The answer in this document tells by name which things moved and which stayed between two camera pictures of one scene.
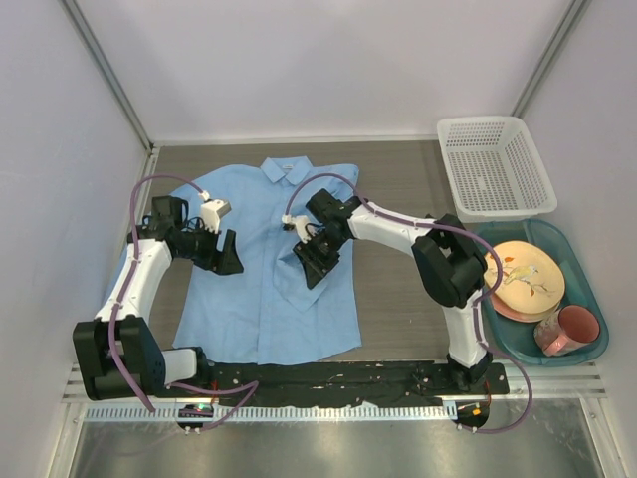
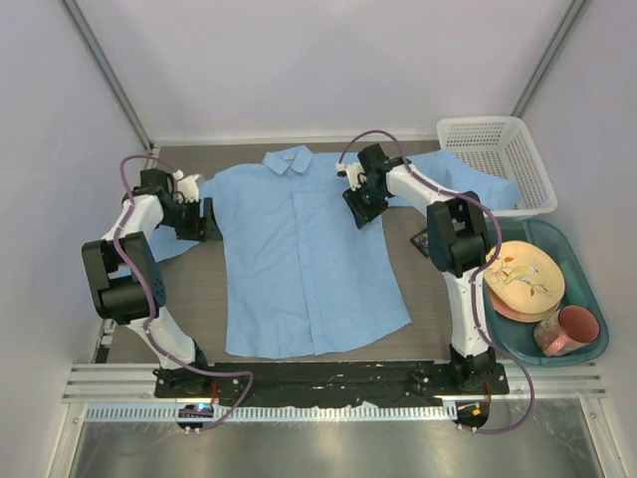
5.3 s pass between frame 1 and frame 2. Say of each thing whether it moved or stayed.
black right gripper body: moved
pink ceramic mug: stayed
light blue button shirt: moved
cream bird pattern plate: stayed
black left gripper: moved
